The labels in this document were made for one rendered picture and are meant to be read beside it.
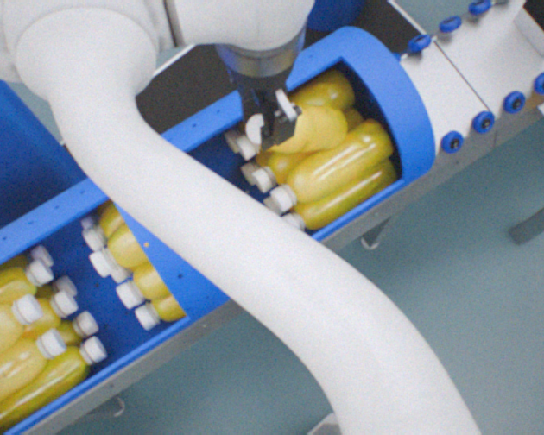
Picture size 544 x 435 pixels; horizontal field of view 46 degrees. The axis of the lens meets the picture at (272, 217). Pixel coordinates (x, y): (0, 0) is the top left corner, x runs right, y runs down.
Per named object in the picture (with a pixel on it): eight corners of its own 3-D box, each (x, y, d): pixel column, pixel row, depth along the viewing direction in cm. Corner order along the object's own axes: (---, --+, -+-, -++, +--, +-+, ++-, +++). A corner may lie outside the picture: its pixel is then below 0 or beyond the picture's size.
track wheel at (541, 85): (556, 69, 122) (548, 66, 124) (538, 80, 122) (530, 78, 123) (558, 88, 125) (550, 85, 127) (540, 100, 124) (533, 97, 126)
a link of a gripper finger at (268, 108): (276, 62, 70) (283, 71, 69) (286, 119, 80) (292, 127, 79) (247, 79, 69) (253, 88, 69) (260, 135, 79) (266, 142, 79)
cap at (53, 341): (45, 333, 99) (55, 326, 99) (58, 354, 99) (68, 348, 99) (39, 336, 95) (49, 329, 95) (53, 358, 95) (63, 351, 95)
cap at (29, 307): (34, 327, 93) (45, 320, 93) (19, 312, 91) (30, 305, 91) (29, 311, 96) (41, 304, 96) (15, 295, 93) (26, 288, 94)
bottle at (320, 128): (300, 129, 105) (233, 129, 89) (327, 96, 102) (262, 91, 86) (329, 160, 103) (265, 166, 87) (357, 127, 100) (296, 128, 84)
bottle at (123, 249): (201, 174, 101) (95, 239, 98) (204, 172, 94) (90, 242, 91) (225, 212, 102) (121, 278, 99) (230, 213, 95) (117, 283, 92)
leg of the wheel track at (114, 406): (128, 409, 201) (65, 419, 140) (112, 419, 200) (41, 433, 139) (119, 393, 202) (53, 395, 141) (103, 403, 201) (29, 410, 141)
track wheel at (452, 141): (463, 129, 119) (456, 124, 121) (444, 141, 118) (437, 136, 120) (467, 147, 122) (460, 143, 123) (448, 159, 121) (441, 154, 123)
